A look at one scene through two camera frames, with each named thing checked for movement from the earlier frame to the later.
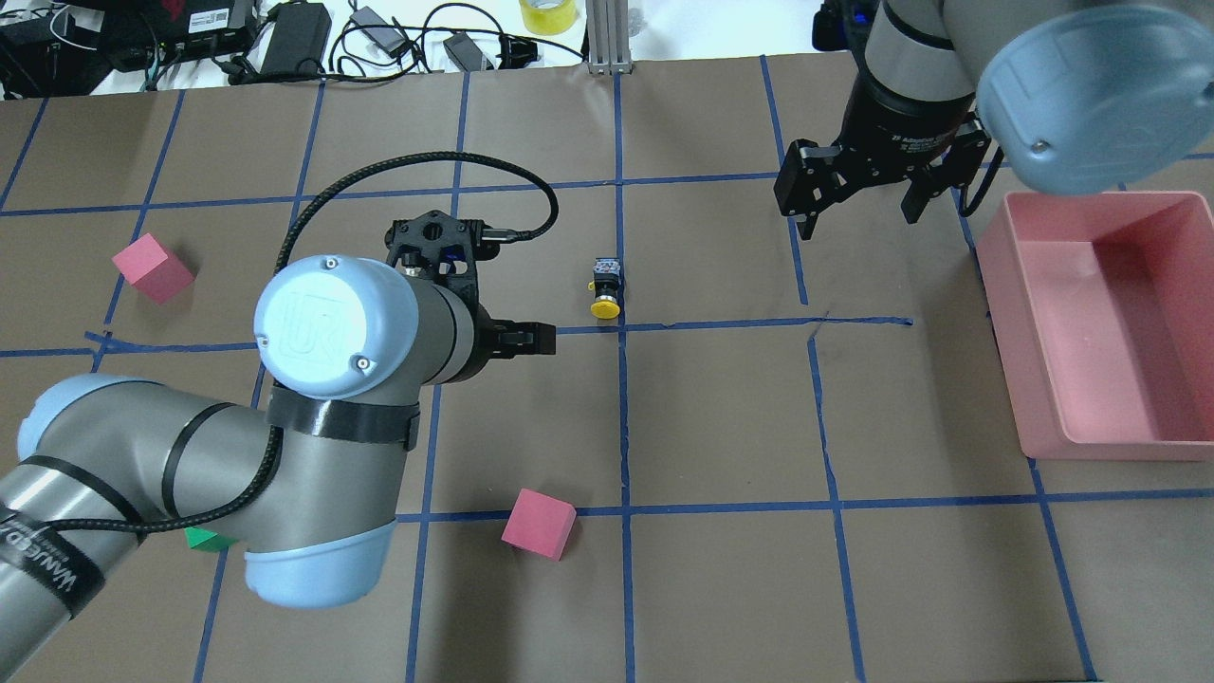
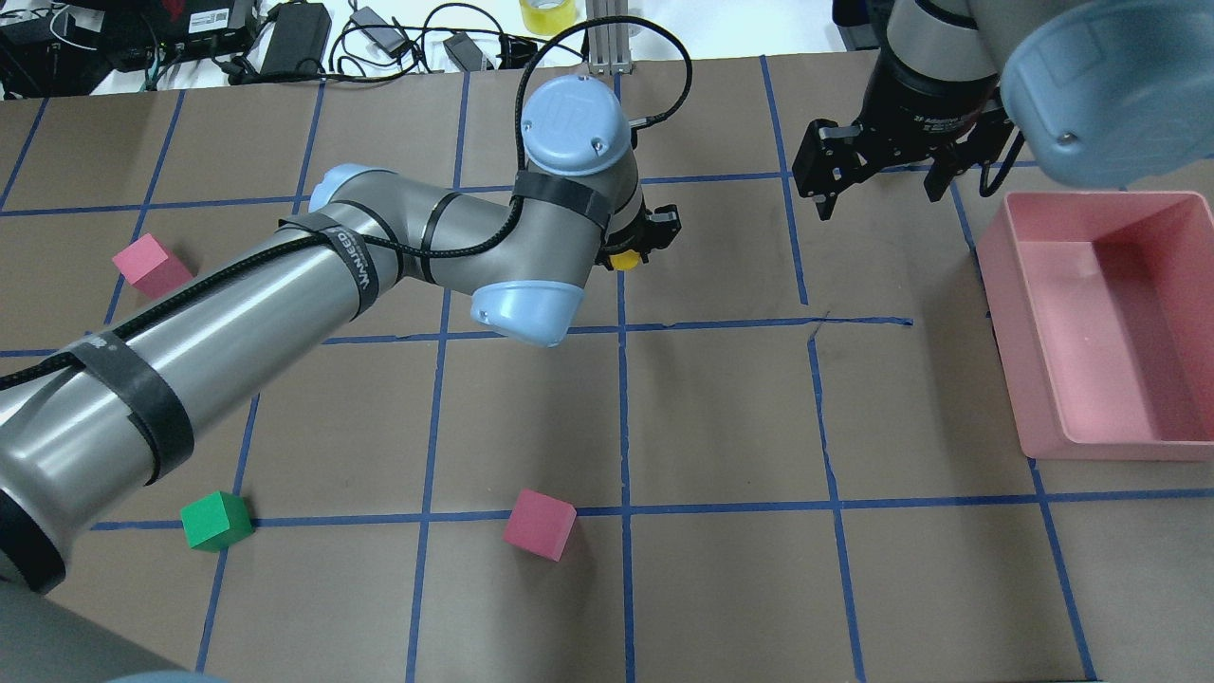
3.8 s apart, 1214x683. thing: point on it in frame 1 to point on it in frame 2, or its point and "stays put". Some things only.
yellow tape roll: x=548 y=17 stays put
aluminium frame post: x=608 y=37 stays put
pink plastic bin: x=1100 y=312 stays put
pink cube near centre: x=540 y=524 stays put
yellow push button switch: x=606 y=285 to x=625 y=260
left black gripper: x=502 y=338 to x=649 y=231
